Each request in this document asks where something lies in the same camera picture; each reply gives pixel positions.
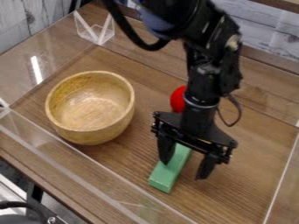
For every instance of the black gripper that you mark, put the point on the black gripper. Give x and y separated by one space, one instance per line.
207 140

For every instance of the brown wooden bowl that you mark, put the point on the brown wooden bowl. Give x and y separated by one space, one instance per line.
89 107

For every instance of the black table leg bracket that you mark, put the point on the black table leg bracket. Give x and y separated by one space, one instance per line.
40 213

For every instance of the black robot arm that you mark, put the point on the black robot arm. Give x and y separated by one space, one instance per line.
212 44

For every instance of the green foam stick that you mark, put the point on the green foam stick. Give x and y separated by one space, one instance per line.
165 173

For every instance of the clear acrylic corner bracket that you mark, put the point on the clear acrylic corner bracket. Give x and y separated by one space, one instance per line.
97 34

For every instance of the clear acrylic tray wall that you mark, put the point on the clear acrylic tray wall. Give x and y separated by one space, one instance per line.
100 180

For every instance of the red toy tomato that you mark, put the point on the red toy tomato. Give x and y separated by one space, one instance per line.
176 99

